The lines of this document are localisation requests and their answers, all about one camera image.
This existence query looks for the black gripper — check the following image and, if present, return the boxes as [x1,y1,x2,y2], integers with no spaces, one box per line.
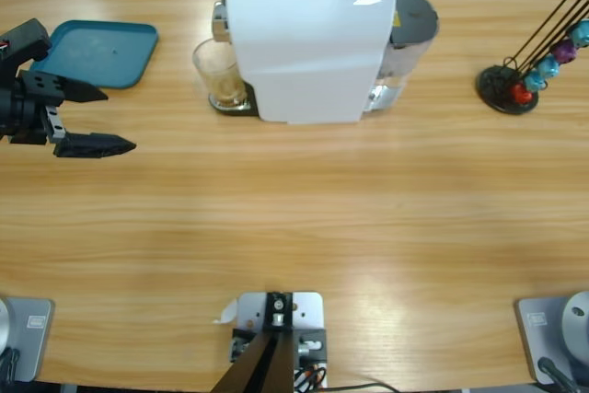
[0,69,138,159]

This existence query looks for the clear glass cup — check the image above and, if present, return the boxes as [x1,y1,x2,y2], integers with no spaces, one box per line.
[191,37,249,110]

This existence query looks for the white capsule coffee machine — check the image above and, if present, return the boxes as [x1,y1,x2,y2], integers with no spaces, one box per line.
[209,0,441,127]

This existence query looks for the red coffee capsule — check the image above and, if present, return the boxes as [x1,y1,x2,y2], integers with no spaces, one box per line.
[512,83,535,105]

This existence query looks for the teal coffee capsule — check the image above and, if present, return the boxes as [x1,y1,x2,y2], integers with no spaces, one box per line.
[523,71,548,93]
[569,19,589,48]
[537,55,562,79]

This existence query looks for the purple coffee capsule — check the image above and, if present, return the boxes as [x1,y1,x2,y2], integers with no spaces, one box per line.
[551,40,579,63]

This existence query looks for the teal plastic tray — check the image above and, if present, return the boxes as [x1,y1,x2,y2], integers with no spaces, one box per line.
[29,19,160,90]

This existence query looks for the white paper tag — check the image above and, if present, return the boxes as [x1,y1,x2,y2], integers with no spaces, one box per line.
[211,299,239,325]

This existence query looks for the black capsule holder with rods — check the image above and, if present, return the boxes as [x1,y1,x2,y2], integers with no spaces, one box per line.
[476,0,589,116]

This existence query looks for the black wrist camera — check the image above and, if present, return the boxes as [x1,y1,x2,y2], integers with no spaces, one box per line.
[0,18,52,73]

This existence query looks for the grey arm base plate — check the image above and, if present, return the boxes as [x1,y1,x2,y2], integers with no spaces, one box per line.
[514,290,589,385]
[0,296,55,384]

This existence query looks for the black base cable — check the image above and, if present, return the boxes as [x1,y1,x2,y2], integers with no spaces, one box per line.
[537,355,576,393]
[0,347,22,385]

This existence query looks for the white mount block, dark post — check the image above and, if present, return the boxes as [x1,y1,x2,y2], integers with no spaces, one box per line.
[212,290,330,393]

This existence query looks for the orange wires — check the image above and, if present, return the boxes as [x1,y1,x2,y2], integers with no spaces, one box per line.
[294,363,329,389]

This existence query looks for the black mount cable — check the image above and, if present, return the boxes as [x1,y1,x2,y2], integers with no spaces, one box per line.
[329,381,399,393]

